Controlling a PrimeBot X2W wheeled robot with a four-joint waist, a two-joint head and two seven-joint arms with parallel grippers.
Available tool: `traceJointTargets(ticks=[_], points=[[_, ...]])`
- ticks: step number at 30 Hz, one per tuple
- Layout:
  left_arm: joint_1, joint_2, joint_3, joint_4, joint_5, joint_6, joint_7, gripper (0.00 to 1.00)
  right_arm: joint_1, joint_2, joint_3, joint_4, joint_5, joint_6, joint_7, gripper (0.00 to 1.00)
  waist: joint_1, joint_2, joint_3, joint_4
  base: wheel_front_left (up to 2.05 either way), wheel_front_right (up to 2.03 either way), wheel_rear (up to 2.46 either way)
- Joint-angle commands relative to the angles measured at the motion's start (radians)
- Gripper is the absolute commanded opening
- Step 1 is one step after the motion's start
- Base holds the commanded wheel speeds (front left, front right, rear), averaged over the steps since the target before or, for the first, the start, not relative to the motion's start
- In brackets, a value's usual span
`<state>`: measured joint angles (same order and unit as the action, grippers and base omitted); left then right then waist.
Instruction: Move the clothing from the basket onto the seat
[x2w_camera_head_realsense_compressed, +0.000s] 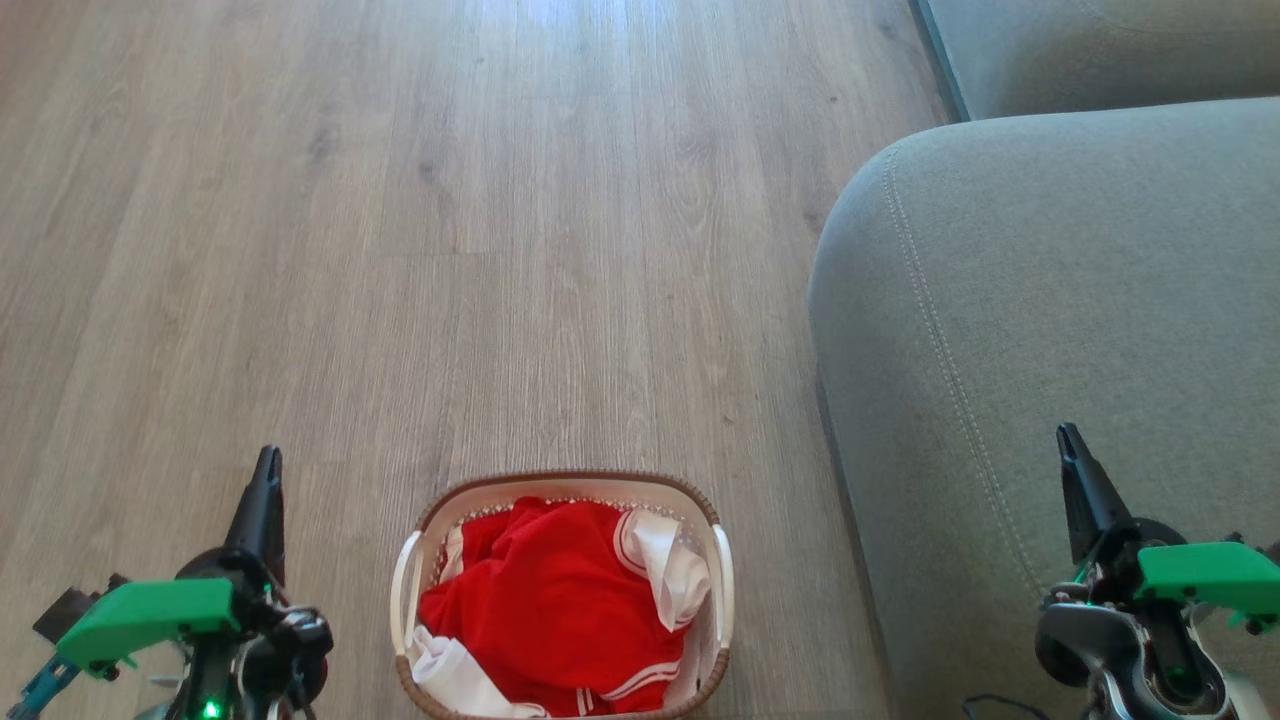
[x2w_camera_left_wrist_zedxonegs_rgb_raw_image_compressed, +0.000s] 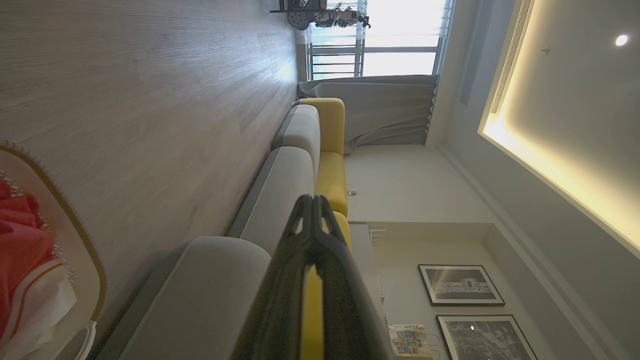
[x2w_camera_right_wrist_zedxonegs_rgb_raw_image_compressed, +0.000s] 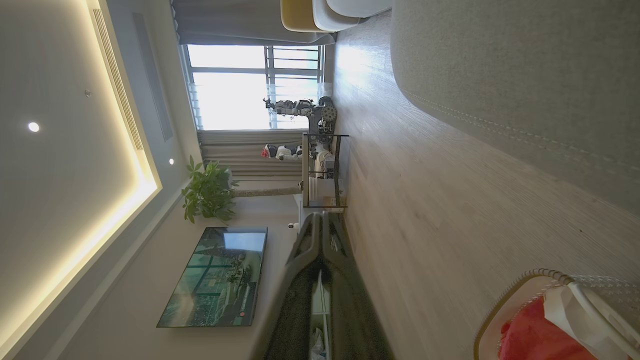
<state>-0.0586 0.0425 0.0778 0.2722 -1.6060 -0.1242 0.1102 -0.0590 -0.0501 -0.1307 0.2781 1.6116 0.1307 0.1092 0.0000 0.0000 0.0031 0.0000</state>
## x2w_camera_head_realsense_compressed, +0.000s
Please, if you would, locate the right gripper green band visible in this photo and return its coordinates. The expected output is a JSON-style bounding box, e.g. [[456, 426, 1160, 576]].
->
[[1035, 422, 1280, 720]]

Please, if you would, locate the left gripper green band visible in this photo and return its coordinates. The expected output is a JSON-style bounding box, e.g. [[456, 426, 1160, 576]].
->
[[56, 445, 334, 720]]

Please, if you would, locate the grey fabric sofa seat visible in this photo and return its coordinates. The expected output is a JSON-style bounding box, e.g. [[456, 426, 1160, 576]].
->
[[912, 0, 1280, 123]]

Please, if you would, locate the white cloth garment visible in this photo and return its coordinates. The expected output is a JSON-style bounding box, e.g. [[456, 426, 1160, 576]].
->
[[614, 507, 712, 633], [408, 625, 548, 720]]

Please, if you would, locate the red garment with white stripes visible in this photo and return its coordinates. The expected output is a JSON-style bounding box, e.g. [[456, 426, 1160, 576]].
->
[[418, 497, 691, 717]]

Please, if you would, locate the white perforated laundry basket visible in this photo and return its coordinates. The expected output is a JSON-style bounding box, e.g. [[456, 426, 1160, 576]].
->
[[390, 470, 736, 720]]

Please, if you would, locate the thin black cable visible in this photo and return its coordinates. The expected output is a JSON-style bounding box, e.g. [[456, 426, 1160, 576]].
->
[[963, 694, 1053, 720]]

